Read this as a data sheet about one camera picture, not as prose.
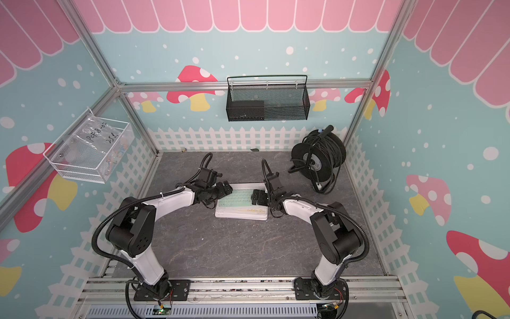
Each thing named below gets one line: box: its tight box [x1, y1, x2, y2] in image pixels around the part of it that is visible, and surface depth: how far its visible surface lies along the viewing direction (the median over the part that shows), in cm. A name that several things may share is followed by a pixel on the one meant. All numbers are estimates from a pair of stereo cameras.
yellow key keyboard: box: [215, 206, 269, 221], surface depth 94 cm
